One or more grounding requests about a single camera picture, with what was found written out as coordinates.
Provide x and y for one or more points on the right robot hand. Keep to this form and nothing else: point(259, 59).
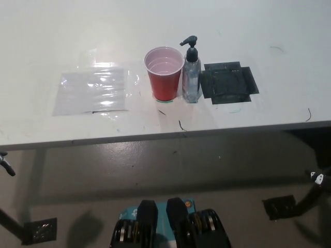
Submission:
point(319, 178)

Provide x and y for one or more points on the clear hand soap pump bottle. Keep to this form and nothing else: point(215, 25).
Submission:
point(192, 77)

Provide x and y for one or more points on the robot torso black and teal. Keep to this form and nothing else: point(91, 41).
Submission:
point(178, 224)

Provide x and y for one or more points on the black table leg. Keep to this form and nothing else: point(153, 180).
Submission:
point(311, 197)
point(10, 224)

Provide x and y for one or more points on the black tape patch on table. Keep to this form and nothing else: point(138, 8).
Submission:
point(227, 82)

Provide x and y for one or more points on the red plastic cup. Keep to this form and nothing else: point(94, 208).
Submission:
point(164, 82)

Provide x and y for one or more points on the clear plastic sheet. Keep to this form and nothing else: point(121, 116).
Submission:
point(91, 90)

